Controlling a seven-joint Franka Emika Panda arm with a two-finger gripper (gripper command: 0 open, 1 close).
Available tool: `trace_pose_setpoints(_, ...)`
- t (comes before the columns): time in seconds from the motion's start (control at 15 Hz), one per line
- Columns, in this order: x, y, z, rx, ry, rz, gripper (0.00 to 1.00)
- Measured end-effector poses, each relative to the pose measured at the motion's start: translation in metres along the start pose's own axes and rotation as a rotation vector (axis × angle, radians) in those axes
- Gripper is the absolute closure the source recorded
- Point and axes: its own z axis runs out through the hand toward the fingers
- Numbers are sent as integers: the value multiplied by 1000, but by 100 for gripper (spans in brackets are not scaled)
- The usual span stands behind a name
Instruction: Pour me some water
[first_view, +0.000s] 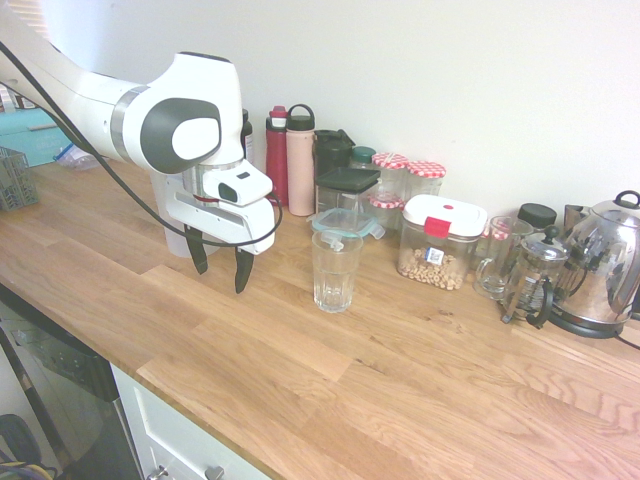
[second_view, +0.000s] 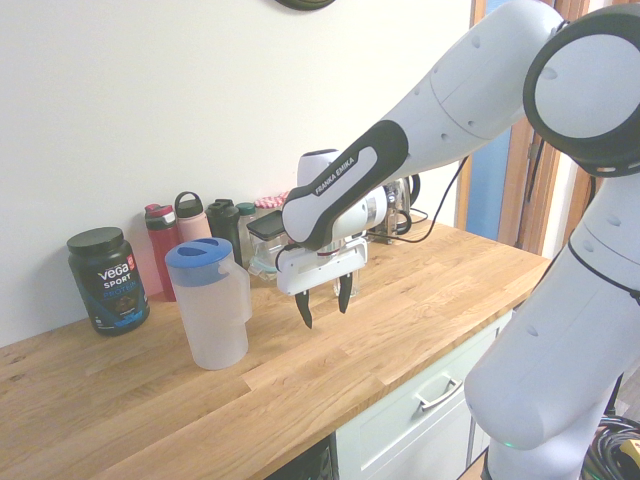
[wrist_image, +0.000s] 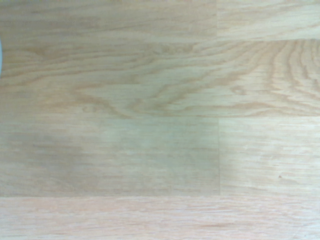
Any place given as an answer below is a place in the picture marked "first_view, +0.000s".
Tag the black dishwasher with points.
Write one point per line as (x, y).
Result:
(75, 400)

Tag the black lid square container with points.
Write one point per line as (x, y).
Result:
(347, 180)

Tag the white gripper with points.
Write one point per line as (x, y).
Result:
(220, 222)

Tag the clear faceted drinking glass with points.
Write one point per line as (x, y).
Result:
(335, 285)

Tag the pink water bottle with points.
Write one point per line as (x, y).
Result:
(300, 170)

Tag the white cabinet drawer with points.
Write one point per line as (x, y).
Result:
(165, 435)

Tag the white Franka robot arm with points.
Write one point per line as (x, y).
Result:
(200, 85)

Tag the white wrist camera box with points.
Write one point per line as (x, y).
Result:
(240, 187)

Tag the teal lid glass container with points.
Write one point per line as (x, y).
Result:
(332, 220)

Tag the teal cardboard box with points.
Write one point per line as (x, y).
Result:
(25, 145)

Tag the chrome electric kettle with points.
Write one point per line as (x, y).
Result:
(605, 265)

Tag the small red checkered lid jar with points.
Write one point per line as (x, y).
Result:
(386, 202)

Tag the green lid glass jar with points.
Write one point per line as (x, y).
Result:
(362, 156)

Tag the black kettle base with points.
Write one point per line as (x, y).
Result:
(590, 330)

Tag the white lid cereal container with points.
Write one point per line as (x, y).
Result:
(440, 265)

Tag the glass french press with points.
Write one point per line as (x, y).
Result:
(537, 280)

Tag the clear glass mug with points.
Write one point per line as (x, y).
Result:
(492, 280)

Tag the red water bottle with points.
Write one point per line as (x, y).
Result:
(276, 165)

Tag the clear plastic zip bag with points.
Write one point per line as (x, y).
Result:
(80, 159)

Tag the grey plastic basket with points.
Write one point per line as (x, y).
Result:
(17, 185)

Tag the black lid glass jar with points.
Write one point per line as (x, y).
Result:
(536, 215)

